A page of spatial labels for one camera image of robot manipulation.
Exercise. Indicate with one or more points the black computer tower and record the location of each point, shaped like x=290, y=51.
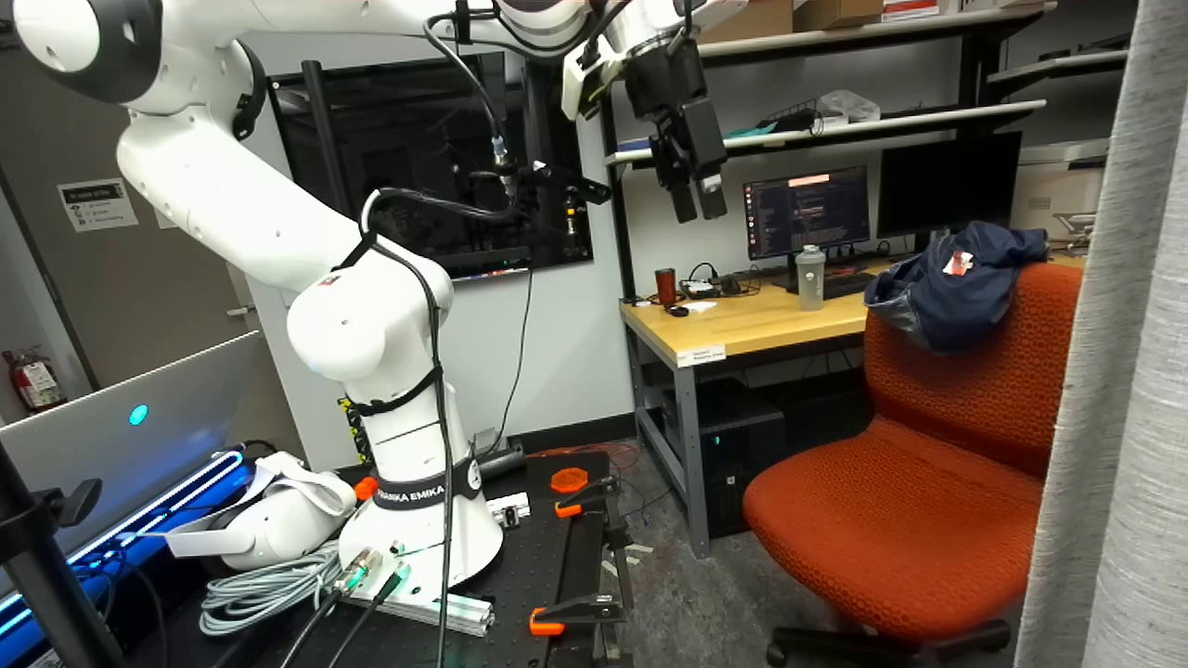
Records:
x=745, y=478

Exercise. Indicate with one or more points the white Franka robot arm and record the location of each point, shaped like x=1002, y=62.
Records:
x=223, y=187

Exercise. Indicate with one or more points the wooden top desk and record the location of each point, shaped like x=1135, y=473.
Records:
x=745, y=323

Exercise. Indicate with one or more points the computer monitor with dark screen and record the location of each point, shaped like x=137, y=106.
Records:
x=804, y=215

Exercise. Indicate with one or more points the black tripod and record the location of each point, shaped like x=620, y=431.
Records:
x=43, y=571

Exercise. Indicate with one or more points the clear plastic bag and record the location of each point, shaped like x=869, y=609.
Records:
x=848, y=108

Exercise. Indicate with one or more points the orange office chair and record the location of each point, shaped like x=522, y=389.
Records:
x=916, y=495

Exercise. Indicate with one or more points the white power strip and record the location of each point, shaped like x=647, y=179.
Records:
x=428, y=602

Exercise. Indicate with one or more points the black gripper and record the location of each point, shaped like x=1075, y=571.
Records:
x=691, y=142

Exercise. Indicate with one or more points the large black wall screen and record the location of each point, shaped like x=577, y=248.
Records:
x=421, y=160

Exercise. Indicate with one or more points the silver laptop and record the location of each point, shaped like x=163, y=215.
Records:
x=136, y=430

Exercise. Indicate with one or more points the black switched-off monitor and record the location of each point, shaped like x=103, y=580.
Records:
x=947, y=182

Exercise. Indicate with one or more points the cardboard box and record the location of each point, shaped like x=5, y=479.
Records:
x=792, y=18

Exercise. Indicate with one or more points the black computer monitor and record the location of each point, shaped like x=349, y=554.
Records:
x=894, y=123

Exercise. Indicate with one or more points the blue case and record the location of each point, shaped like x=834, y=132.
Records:
x=136, y=526

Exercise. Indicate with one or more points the grey woven curtain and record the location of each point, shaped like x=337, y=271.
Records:
x=1126, y=372

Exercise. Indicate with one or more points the orange black clamp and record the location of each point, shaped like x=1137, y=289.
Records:
x=563, y=619
x=574, y=484

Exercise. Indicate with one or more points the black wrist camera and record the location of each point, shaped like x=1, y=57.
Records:
x=666, y=79

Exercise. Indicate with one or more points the red cup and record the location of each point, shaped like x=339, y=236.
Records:
x=666, y=289

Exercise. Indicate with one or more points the navy blue jacket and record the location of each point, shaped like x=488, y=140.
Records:
x=952, y=291

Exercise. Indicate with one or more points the white door sign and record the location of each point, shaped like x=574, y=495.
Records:
x=97, y=206

